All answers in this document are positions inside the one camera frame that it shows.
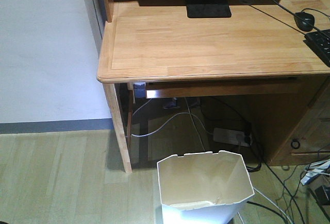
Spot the white plastic trash bin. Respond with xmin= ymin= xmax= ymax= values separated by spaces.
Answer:
xmin=157 ymin=150 xmax=255 ymax=223

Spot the wooden desk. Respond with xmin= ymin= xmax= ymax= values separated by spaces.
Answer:
xmin=97 ymin=0 xmax=329 ymax=172

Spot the white power strip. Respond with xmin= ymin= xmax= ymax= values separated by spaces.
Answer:
xmin=213 ymin=128 xmax=253 ymax=147

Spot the black monitor stand base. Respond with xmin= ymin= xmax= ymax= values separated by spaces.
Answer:
xmin=185 ymin=0 xmax=232 ymax=19

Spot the black computer mouse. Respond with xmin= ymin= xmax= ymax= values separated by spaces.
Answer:
xmin=294 ymin=11 xmax=315 ymax=32

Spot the black keyboard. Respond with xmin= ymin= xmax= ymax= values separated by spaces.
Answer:
xmin=304 ymin=29 xmax=329 ymax=67

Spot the white cable under desk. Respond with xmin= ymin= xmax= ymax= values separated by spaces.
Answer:
xmin=130 ymin=97 xmax=215 ymax=152

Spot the black cable across desk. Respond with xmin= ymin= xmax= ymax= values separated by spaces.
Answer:
xmin=243 ymin=0 xmax=330 ymax=38

